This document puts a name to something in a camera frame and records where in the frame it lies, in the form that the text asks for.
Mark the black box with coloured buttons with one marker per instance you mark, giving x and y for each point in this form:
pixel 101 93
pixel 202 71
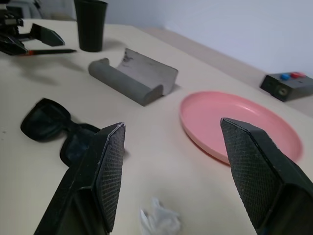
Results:
pixel 293 88

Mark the black sunglasses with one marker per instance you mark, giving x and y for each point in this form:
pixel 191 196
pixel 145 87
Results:
pixel 41 122

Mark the crumpled white paper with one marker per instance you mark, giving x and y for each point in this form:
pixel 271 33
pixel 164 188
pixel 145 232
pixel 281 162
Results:
pixel 159 218

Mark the black plastic cup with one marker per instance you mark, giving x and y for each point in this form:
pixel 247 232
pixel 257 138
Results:
pixel 90 29

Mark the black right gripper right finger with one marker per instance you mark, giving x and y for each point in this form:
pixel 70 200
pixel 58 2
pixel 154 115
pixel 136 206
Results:
pixel 264 176

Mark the black pen with orange band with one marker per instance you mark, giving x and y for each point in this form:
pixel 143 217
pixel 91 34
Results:
pixel 53 51

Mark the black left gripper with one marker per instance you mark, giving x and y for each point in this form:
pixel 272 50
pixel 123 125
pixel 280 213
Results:
pixel 9 23

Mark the pink round plate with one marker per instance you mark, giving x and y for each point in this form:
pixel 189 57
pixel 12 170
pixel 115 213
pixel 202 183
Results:
pixel 207 115

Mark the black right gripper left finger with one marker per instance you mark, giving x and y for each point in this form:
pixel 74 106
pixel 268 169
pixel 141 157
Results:
pixel 83 186

